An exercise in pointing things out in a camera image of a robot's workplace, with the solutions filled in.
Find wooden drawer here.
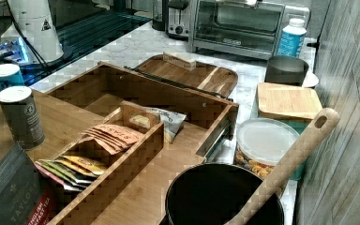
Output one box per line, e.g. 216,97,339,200
48,63,238,157

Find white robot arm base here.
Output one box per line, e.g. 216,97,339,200
1,0,66,66

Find grey snack packet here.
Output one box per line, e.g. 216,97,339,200
128,106,188,144

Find wooden serving tray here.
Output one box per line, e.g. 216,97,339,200
135,54,238,98

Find orange tea bag packets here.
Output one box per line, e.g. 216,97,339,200
79,124,143,155

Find clear plastic snack container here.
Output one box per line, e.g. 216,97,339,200
233,118,299,179

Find black round pot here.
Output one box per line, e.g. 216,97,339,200
164,162,285,225

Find wooden cabinet top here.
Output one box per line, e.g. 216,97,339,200
0,89,207,225

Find stainless steel toaster oven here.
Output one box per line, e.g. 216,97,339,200
188,0,310,60

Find silver toaster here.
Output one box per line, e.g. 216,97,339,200
166,0,191,39

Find grey metal cup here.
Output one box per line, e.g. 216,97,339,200
264,55,309,86

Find wooden tea bag organizer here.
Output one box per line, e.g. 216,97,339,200
49,101,164,225

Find teal box with wooden lid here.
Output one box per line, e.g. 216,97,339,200
249,82,323,178

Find yellow green tea bag packets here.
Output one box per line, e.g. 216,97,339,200
35,156,108,192

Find white blue plastic bottle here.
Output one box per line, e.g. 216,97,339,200
277,18,307,57

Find dark grey tea tin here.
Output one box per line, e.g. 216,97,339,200
0,86,45,149

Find teal tin white lid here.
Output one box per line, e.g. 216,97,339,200
0,64,24,91

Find black Taylors tea bag pack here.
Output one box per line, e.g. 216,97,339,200
0,143,57,225

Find wooden spoon handle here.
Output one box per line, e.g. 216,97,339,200
224,108,340,225

